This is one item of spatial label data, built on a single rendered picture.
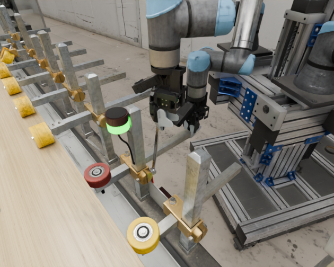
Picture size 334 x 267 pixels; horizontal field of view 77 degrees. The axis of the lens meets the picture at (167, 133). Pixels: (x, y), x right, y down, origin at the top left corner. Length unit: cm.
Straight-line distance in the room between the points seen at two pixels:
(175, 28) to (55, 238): 56
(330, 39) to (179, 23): 56
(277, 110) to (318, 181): 106
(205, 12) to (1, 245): 70
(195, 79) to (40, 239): 64
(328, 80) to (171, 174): 131
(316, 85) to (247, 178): 89
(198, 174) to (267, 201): 117
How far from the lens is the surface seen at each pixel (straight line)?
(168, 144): 83
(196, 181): 46
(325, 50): 92
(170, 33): 50
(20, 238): 67
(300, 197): 170
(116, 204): 97
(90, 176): 70
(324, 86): 96
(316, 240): 183
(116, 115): 55
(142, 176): 72
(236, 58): 83
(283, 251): 169
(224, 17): 53
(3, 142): 98
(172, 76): 53
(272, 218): 149
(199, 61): 74
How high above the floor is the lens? 142
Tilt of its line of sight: 39 degrees down
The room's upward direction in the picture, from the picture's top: straight up
